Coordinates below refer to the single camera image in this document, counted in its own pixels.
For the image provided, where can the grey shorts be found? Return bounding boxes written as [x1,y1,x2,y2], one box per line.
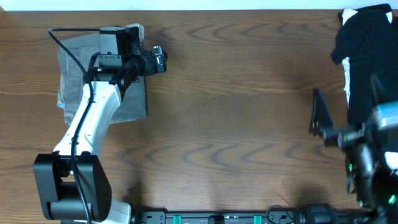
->
[58,34,147,126]

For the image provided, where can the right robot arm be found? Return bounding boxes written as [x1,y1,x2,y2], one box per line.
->
[299,88,397,223]

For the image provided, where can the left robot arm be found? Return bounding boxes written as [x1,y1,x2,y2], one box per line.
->
[34,46,167,223]

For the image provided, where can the black garment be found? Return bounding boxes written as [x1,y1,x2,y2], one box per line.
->
[331,9,397,125]

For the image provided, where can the folded khaki shorts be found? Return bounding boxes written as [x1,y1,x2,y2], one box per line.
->
[57,91,67,110]

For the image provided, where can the white garment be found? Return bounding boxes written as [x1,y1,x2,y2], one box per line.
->
[341,9,394,104]

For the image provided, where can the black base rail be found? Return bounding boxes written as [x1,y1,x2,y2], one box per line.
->
[130,208,369,224]

